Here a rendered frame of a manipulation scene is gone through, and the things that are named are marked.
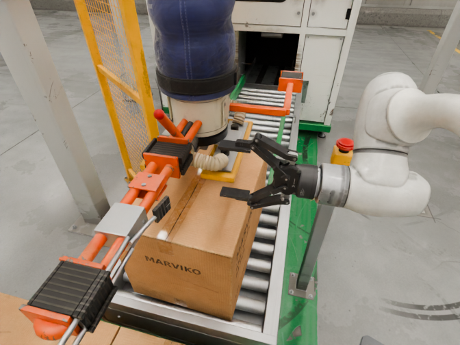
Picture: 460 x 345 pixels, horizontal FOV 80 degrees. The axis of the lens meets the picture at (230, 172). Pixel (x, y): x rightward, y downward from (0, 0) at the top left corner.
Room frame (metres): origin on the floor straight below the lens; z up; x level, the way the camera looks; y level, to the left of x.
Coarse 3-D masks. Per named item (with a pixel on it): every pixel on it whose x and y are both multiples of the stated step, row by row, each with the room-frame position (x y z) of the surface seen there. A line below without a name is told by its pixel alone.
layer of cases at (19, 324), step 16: (0, 304) 0.50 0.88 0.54; (16, 304) 0.50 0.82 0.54; (0, 320) 0.44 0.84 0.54; (16, 320) 0.44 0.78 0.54; (0, 336) 0.39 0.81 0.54; (16, 336) 0.39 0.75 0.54; (32, 336) 0.39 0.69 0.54; (96, 336) 0.39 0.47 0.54; (112, 336) 0.39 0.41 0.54; (128, 336) 0.39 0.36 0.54; (144, 336) 0.39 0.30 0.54
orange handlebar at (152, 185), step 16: (288, 96) 0.86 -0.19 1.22; (256, 112) 0.78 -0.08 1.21; (272, 112) 0.76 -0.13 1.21; (288, 112) 0.77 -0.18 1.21; (192, 128) 0.65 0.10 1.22; (144, 176) 0.45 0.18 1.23; (160, 176) 0.45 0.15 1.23; (128, 192) 0.40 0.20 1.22; (144, 192) 0.42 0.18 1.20; (160, 192) 0.42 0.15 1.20; (96, 240) 0.28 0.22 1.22; (80, 256) 0.25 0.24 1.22; (112, 256) 0.26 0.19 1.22; (48, 336) 0.14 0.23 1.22
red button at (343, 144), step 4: (340, 140) 0.88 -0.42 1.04; (344, 140) 0.88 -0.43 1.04; (348, 140) 0.88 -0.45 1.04; (352, 140) 0.88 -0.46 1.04; (336, 144) 0.87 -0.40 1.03; (340, 144) 0.86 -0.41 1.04; (344, 144) 0.85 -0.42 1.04; (348, 144) 0.85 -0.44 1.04; (352, 144) 0.85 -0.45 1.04; (340, 148) 0.85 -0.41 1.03; (344, 148) 0.84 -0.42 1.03; (348, 148) 0.84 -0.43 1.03; (352, 148) 0.84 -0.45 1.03; (344, 152) 0.85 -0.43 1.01; (348, 152) 0.86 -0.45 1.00
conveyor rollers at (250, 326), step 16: (240, 96) 2.43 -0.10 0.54; (256, 96) 2.41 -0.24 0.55; (272, 96) 2.45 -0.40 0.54; (256, 128) 1.85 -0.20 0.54; (272, 128) 1.83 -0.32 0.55; (288, 128) 1.87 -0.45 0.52; (272, 208) 1.01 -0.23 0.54; (272, 224) 0.91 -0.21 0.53; (256, 288) 0.57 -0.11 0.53; (160, 304) 0.50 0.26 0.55; (240, 304) 0.50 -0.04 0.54; (256, 304) 0.50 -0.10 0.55; (224, 320) 0.44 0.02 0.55; (240, 320) 0.44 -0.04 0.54
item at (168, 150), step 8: (160, 136) 0.58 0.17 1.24; (168, 136) 0.58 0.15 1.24; (152, 144) 0.55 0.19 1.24; (160, 144) 0.56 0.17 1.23; (168, 144) 0.56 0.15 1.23; (176, 144) 0.56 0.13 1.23; (184, 144) 0.56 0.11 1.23; (144, 152) 0.52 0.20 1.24; (152, 152) 0.53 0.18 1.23; (160, 152) 0.53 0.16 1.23; (168, 152) 0.53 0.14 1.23; (176, 152) 0.53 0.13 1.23; (184, 152) 0.52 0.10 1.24; (144, 160) 0.51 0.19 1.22; (152, 160) 0.50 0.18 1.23; (160, 160) 0.50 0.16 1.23; (168, 160) 0.49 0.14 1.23; (176, 160) 0.49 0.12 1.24; (184, 160) 0.51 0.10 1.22; (160, 168) 0.50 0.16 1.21; (176, 168) 0.49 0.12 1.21; (184, 168) 0.50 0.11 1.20; (176, 176) 0.49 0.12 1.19
